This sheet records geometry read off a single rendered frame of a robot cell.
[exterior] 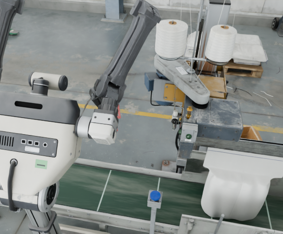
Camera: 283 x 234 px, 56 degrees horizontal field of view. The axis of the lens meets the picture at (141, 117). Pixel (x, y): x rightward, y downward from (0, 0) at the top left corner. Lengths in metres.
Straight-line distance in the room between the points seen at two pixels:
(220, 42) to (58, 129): 0.87
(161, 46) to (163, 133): 1.89
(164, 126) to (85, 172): 1.33
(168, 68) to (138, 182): 1.05
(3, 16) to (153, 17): 0.67
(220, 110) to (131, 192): 1.08
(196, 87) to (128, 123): 1.97
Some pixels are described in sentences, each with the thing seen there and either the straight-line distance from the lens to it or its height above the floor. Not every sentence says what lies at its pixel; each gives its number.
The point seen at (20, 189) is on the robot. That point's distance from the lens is 1.20.
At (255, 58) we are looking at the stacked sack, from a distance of 4.43.
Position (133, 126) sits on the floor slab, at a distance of 3.25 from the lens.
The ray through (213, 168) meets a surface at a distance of 1.82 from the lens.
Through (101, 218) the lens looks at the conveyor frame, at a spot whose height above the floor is 0.33.
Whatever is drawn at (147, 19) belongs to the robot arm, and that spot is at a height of 1.81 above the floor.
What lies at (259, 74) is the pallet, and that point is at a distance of 4.58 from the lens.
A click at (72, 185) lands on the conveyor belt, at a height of 0.38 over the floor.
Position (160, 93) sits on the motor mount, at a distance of 1.70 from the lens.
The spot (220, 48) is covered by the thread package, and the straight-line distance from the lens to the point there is 1.42.
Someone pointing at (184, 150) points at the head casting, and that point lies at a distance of 1.46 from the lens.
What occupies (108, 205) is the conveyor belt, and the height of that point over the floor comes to 0.38.
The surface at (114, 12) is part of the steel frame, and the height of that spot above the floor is 0.19.
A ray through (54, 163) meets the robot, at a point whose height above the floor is 1.37.
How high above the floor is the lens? 2.19
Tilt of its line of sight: 40 degrees down
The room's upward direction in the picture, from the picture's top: 1 degrees clockwise
